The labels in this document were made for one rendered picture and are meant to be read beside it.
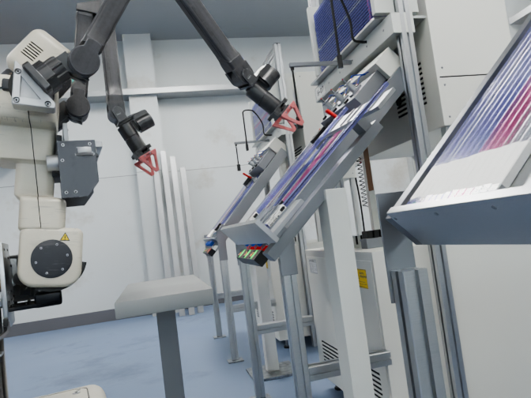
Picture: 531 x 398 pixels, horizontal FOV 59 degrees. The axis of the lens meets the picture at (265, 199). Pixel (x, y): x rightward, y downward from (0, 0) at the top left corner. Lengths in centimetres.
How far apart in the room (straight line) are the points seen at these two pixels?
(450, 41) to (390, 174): 440
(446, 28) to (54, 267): 146
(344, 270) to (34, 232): 83
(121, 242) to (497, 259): 424
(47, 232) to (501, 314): 143
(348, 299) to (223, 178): 432
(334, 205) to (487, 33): 95
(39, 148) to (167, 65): 434
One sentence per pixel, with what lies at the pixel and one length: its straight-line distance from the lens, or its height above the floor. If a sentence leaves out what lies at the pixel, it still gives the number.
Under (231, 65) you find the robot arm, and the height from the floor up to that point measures 125.
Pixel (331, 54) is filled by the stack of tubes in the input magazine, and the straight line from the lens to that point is 207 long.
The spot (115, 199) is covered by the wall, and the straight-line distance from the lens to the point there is 540.
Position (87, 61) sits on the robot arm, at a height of 122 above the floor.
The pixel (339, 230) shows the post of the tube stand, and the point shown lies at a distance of 123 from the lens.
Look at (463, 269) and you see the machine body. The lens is 169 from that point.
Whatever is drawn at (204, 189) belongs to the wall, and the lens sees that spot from 542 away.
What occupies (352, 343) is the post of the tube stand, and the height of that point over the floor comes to 42.
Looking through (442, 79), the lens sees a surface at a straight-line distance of 176.
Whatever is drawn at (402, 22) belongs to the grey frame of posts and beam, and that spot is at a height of 134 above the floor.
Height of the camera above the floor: 72
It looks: 4 degrees up
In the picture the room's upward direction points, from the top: 7 degrees counter-clockwise
